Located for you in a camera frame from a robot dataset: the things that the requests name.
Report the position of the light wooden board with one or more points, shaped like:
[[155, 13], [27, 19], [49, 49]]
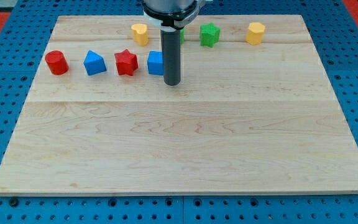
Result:
[[245, 119]]

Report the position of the red star block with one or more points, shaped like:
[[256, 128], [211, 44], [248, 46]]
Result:
[[126, 62]]

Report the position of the red cylinder block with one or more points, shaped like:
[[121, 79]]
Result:
[[56, 62]]

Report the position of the blue cube block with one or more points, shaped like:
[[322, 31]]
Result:
[[155, 63]]

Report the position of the yellow heart block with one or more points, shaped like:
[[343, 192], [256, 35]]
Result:
[[140, 34]]

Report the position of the green star block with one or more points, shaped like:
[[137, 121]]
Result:
[[209, 34]]

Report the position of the yellow hexagon block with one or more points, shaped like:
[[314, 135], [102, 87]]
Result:
[[255, 33]]

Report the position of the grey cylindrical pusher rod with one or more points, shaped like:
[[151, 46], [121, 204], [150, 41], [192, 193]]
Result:
[[170, 42]]

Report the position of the green block behind rod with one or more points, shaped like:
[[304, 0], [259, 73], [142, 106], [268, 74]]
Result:
[[182, 36]]

